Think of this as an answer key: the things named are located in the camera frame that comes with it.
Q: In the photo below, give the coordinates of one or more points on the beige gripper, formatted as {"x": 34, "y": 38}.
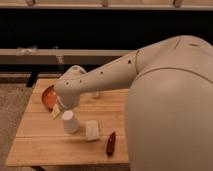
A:
{"x": 68, "y": 102}

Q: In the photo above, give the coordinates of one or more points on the dark red pepper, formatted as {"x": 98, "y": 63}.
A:
{"x": 111, "y": 144}

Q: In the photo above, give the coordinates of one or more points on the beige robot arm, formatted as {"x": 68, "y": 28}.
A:
{"x": 169, "y": 106}

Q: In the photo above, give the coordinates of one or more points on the orange ceramic bowl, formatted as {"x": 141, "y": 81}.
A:
{"x": 48, "y": 97}

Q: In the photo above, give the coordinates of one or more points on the yellow tag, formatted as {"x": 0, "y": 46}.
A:
{"x": 56, "y": 111}

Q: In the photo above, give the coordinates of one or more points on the white paper cup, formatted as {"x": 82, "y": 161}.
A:
{"x": 70, "y": 122}

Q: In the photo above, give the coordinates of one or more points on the small clear bottle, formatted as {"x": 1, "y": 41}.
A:
{"x": 95, "y": 94}

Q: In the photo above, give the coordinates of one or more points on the white sponge block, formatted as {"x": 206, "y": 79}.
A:
{"x": 92, "y": 130}

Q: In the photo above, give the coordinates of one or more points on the wooden table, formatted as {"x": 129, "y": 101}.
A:
{"x": 42, "y": 141}

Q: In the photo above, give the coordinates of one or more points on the grey horizontal rail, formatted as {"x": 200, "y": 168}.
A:
{"x": 21, "y": 56}

